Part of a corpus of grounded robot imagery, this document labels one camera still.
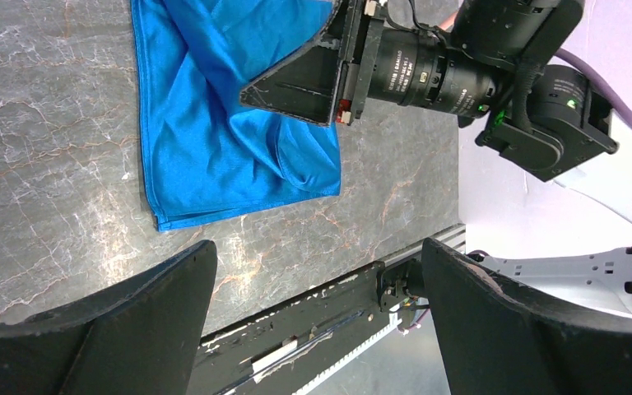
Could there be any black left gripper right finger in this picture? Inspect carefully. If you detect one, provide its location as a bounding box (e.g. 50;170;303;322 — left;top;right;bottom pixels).
421;239;632;394

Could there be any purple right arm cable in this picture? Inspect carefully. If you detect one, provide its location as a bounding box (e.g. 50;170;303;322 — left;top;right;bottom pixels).
553;48;632;156

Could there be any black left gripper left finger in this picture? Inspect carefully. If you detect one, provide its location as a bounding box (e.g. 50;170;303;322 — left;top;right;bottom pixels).
0;240;217;394

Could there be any blue cloth napkin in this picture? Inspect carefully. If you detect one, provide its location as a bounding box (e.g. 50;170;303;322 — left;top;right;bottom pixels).
131;0;342;231

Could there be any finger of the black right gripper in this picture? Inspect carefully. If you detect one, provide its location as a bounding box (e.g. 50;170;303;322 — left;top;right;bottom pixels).
239;1;349;126

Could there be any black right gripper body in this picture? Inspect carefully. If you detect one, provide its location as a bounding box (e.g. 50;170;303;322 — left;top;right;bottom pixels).
337;1;502;124

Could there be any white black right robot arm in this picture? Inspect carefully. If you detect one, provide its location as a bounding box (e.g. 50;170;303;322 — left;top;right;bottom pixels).
239;1;632;317

